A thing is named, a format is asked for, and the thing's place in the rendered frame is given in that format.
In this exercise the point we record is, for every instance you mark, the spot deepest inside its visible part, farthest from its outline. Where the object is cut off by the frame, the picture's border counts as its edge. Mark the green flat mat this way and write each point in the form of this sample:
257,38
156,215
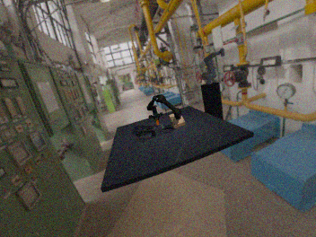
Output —
158,129

